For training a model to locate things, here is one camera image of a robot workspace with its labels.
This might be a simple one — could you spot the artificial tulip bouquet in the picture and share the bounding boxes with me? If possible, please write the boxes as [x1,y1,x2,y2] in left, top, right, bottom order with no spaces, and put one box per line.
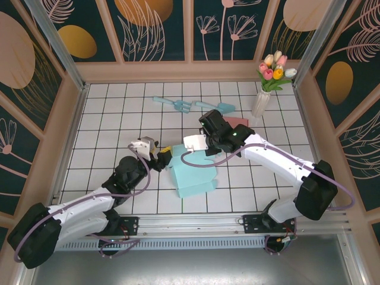
[256,50,297,93]

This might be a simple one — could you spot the aluminium corner post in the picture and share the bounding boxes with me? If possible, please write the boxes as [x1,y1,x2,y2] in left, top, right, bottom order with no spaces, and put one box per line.
[25,0,90,91]
[292,0,348,87]

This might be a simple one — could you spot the light blue toy rake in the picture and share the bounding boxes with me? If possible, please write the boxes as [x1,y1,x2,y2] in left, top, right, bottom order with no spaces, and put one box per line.
[153,95,193,113]

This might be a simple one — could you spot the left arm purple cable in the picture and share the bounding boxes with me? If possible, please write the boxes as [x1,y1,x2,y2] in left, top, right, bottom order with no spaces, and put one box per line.
[14,144,151,264]

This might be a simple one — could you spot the white ribbed vase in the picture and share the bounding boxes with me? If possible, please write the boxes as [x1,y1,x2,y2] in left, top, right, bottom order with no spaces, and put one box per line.
[251,90,271,119]

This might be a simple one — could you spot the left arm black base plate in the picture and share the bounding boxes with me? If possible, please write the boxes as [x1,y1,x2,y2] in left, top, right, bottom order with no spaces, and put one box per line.
[117,216,140,238]

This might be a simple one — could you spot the aluminium side rail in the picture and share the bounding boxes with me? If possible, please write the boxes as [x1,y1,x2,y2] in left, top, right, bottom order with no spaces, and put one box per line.
[44,84,90,214]
[293,84,338,210]

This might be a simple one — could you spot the pink paper box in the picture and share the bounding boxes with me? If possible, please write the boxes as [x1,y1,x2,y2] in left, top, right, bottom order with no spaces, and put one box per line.
[221,116,249,128]

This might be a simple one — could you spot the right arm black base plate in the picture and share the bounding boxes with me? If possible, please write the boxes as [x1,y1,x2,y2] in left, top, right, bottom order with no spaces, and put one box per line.
[242,214,297,236]

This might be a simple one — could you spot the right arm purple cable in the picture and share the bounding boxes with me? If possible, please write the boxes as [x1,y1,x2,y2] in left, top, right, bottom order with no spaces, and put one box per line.
[181,145,356,256]

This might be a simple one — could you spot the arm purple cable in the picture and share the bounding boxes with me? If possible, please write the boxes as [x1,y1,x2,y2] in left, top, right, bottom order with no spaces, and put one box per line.
[14,144,151,264]
[181,145,356,256]

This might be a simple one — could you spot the long aluminium mounting rail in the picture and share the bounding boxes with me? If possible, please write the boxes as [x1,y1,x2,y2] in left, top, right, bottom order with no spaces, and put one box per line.
[28,211,354,238]

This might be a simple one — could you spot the light blue toy shovel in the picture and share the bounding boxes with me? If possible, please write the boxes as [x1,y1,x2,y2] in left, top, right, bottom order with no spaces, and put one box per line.
[192,100,236,116]

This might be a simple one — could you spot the light blue paper box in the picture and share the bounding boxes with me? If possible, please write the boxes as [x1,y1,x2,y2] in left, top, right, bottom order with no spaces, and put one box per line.
[167,143,220,199]

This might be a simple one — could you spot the slotted grey cable duct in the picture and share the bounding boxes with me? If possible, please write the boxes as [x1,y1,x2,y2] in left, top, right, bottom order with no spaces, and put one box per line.
[56,238,270,251]

